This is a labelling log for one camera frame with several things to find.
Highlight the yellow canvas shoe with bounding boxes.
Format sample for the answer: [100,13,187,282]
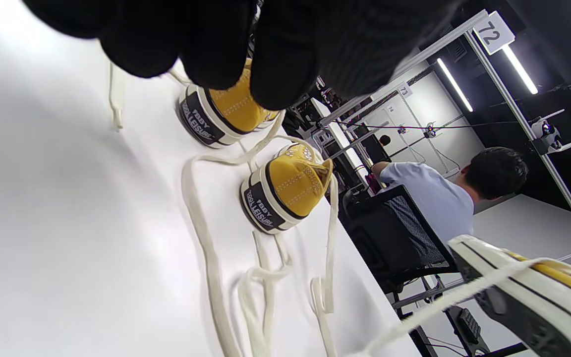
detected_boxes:
[240,143,334,235]
[177,59,281,148]
[448,235,571,357]

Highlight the white metal frame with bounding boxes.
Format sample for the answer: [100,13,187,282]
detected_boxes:
[315,9,571,248]

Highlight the ceiling strip light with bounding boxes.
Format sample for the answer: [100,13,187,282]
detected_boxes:
[501,45,539,95]
[437,59,474,113]

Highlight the person's left hand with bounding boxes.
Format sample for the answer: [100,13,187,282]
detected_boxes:
[23,0,464,111]

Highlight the white square sign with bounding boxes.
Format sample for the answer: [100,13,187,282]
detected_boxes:
[473,11,515,55]

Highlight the yellow sneaker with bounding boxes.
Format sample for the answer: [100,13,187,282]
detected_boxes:
[236,144,341,357]
[109,62,286,357]

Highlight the white mounted tracking camera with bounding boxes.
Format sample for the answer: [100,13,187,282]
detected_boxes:
[530,109,571,155]

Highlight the black office chair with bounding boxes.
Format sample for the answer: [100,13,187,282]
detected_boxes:
[343,184,459,298]

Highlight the white shoe laces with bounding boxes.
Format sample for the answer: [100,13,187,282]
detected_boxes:
[360,257,559,357]

